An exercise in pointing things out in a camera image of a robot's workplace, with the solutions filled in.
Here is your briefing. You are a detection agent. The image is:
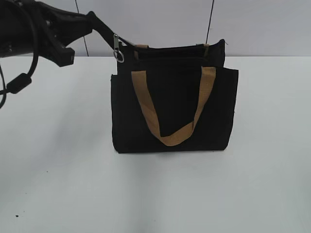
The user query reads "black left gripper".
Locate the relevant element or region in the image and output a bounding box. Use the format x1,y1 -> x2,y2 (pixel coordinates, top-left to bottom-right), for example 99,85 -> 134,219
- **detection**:
36,0 -> 134,67

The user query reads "silver metal clip keyring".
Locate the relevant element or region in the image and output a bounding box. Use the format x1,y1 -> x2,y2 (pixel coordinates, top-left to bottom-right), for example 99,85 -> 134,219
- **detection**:
113,34 -> 124,63

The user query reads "black tote bag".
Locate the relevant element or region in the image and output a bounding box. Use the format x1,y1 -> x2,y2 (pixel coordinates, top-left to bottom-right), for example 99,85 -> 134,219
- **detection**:
111,40 -> 239,153

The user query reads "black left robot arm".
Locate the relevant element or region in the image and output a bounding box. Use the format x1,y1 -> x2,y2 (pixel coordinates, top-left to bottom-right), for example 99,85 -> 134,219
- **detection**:
0,0 -> 134,67

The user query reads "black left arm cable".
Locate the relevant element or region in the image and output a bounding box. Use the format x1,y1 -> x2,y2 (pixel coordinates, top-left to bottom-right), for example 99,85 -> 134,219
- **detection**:
0,0 -> 52,110

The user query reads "tan front bag handle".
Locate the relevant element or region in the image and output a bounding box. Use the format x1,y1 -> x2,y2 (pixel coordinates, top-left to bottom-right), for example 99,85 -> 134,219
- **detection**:
131,67 -> 216,147

